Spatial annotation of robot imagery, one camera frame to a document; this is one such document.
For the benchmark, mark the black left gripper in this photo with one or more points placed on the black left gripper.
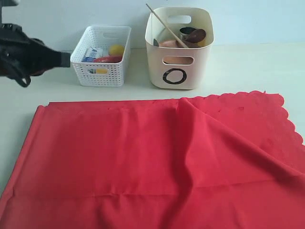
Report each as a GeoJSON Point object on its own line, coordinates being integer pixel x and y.
{"type": "Point", "coordinates": [18, 54]}

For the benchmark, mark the blue white milk carton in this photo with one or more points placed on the blue white milk carton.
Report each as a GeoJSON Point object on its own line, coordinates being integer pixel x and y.
{"type": "Point", "coordinates": [92, 54]}

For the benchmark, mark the yellow cheese wedge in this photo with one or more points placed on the yellow cheese wedge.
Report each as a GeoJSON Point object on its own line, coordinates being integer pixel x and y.
{"type": "Point", "coordinates": [101, 71]}

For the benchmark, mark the yellow lemon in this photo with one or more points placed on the yellow lemon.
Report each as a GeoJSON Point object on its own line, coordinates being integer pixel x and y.
{"type": "Point", "coordinates": [116, 50]}

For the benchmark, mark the red sausage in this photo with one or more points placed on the red sausage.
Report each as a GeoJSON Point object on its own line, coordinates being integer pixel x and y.
{"type": "Point", "coordinates": [108, 59]}

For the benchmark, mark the steel table knife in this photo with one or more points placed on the steel table knife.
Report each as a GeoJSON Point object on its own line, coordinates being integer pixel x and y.
{"type": "Point", "coordinates": [155, 43]}

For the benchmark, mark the wooden chopstick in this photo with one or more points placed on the wooden chopstick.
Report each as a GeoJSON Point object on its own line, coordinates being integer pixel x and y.
{"type": "Point", "coordinates": [168, 29]}

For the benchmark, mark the brown wooden plate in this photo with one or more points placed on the brown wooden plate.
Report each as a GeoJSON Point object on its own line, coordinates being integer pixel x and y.
{"type": "Point", "coordinates": [176, 60]}

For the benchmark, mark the shiny steel cup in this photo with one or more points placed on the shiny steel cup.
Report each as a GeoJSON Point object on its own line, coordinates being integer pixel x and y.
{"type": "Point", "coordinates": [185, 32]}

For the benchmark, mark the brown wooden spoon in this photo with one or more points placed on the brown wooden spoon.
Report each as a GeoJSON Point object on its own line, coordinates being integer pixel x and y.
{"type": "Point", "coordinates": [196, 36]}

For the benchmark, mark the red scalloped table cloth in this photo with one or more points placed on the red scalloped table cloth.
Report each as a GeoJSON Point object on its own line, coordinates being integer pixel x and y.
{"type": "Point", "coordinates": [230, 161]}

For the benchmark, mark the white perforated plastic basket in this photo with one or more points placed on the white perforated plastic basket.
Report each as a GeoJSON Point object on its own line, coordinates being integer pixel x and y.
{"type": "Point", "coordinates": [98, 36]}

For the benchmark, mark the cream plastic bin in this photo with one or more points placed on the cream plastic bin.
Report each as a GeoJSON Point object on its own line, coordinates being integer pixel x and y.
{"type": "Point", "coordinates": [170, 76]}

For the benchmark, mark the black wrist camera on left gripper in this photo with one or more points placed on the black wrist camera on left gripper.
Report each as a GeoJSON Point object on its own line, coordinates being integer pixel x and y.
{"type": "Point", "coordinates": [7, 3]}

